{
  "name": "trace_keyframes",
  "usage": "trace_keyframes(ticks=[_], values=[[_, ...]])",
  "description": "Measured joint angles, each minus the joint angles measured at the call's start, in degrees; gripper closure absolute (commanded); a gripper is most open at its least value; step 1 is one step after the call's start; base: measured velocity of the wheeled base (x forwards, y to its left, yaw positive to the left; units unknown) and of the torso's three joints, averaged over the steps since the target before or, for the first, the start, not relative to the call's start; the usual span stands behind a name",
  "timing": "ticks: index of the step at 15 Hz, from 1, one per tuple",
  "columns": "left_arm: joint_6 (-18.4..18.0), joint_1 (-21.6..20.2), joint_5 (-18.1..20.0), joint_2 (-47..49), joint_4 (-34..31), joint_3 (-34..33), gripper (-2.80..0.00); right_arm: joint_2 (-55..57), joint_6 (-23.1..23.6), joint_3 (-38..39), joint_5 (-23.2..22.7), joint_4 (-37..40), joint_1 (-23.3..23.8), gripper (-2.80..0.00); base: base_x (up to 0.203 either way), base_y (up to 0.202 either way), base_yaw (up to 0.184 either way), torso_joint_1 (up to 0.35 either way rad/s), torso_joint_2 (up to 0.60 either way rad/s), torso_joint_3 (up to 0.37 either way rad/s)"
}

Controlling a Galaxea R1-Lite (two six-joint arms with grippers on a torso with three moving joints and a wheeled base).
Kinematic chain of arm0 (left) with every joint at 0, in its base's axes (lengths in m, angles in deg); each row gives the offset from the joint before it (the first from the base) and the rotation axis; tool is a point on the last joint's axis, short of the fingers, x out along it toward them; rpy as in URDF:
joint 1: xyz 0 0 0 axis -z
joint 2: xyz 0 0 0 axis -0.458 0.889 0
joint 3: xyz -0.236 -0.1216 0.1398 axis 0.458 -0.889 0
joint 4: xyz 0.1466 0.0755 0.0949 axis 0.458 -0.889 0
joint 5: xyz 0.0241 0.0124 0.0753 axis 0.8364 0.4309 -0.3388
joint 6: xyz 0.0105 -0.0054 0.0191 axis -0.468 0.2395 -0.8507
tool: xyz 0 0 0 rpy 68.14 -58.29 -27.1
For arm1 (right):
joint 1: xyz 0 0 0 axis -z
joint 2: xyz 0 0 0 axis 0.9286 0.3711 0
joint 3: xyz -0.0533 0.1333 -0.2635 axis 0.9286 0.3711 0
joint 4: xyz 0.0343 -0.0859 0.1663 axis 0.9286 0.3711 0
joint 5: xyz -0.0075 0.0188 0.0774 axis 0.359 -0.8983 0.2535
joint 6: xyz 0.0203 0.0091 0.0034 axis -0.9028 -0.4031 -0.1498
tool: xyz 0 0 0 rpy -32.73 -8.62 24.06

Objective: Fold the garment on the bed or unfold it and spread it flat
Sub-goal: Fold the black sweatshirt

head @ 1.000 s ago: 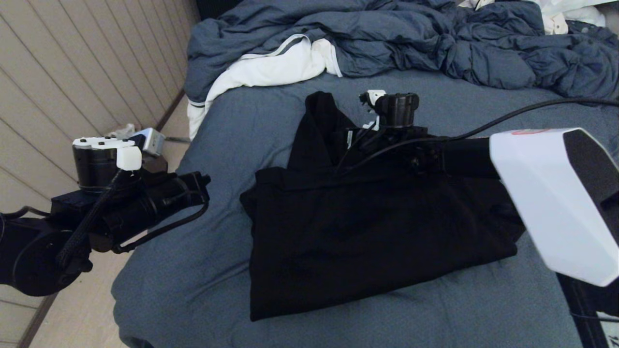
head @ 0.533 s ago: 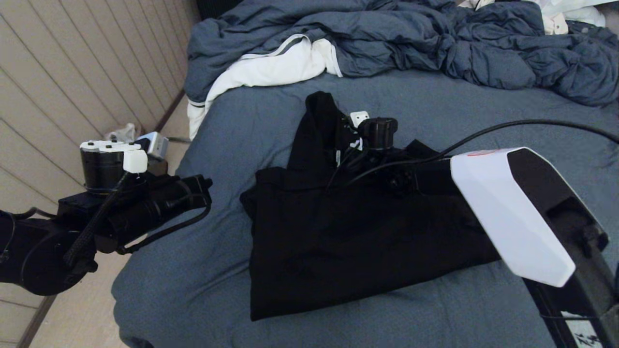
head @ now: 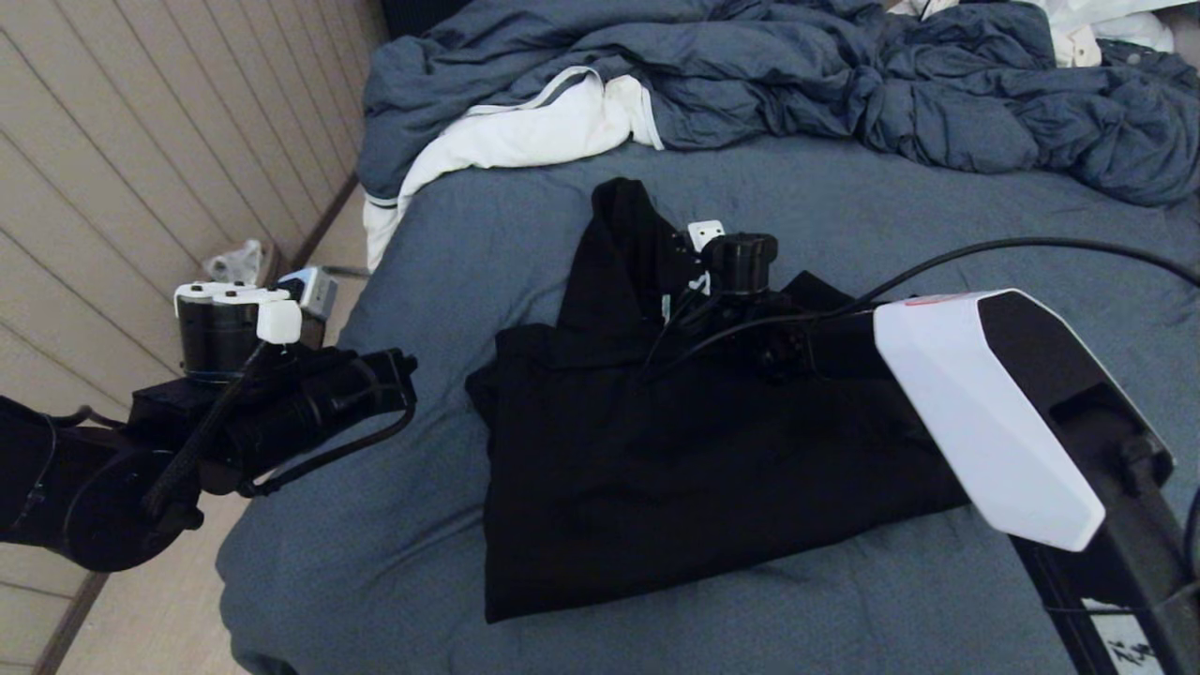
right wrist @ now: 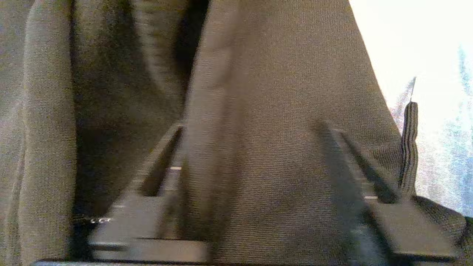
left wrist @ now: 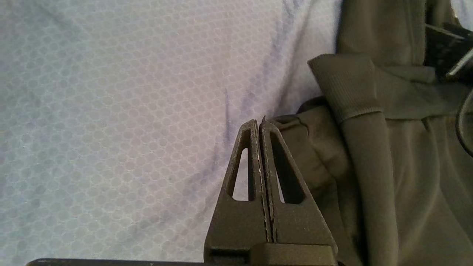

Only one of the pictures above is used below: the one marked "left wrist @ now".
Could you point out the blue bed sheet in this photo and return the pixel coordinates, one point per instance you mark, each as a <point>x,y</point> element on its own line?
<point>111,111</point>

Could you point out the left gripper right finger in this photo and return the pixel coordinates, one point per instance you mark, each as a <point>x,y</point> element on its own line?
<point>299,221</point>

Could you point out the black zip hoodie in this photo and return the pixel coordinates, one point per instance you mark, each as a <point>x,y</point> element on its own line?
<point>406,184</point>

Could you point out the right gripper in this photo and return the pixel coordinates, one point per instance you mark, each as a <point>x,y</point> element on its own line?
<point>443,48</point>

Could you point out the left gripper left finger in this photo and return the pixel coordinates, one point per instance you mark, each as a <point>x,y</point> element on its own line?
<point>240,221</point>

